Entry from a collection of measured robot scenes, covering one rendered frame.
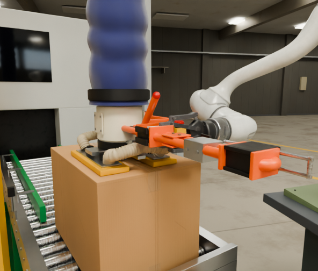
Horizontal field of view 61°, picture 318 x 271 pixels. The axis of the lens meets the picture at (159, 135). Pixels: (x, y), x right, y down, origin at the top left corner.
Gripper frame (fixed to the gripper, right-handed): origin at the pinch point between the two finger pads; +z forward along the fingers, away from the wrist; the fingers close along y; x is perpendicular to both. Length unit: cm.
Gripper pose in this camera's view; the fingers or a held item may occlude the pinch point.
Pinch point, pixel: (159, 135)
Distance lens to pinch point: 79.8
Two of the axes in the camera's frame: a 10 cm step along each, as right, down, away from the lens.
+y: -0.2, 9.9, 1.5
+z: -8.3, 0.7, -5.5
